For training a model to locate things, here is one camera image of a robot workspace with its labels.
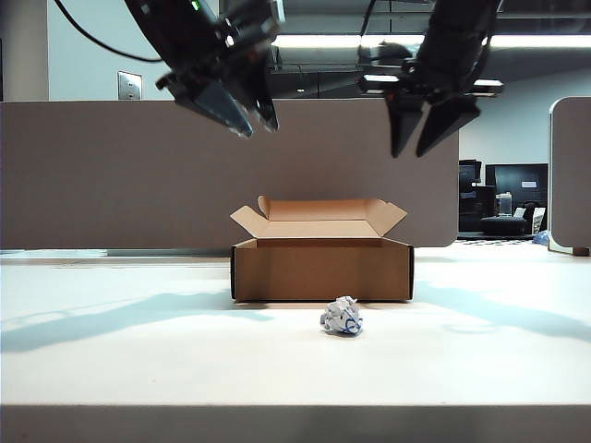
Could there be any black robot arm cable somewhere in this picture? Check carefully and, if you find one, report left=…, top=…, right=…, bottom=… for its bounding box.
left=54, top=0, right=165, bottom=64

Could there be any open brown cardboard box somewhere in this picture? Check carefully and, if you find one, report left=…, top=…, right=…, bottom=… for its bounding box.
left=229, top=195, right=416, bottom=304

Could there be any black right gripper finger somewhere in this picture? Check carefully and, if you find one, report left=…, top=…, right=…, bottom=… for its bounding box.
left=386, top=98, right=428, bottom=160
left=415, top=95, right=483, bottom=159

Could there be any long ceiling light strip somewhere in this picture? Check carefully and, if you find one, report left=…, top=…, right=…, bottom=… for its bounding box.
left=271, top=33, right=591, bottom=50

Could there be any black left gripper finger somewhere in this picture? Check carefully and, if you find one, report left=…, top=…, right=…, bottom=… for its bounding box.
left=250, top=59, right=281, bottom=135
left=177, top=79, right=256, bottom=139

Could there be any black cabinet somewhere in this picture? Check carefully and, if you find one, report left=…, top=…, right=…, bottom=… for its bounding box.
left=485, top=162, right=550, bottom=218

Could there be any wide grey desk divider panel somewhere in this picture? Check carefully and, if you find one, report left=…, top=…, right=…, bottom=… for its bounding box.
left=0, top=98, right=462, bottom=251

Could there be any metal wall outlet plate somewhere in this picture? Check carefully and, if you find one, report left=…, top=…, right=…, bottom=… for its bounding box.
left=116, top=69, right=144, bottom=102

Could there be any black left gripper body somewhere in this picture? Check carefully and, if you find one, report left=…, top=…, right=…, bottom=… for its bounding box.
left=154, top=17, right=283, bottom=112

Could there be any black round ottoman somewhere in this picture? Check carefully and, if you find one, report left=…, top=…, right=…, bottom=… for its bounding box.
left=479, top=215, right=530, bottom=237

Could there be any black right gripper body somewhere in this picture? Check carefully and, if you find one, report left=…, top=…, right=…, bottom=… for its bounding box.
left=356, top=55, right=505, bottom=106

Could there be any white paper ball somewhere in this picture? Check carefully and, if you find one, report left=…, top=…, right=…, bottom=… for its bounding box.
left=319, top=295, right=365, bottom=338

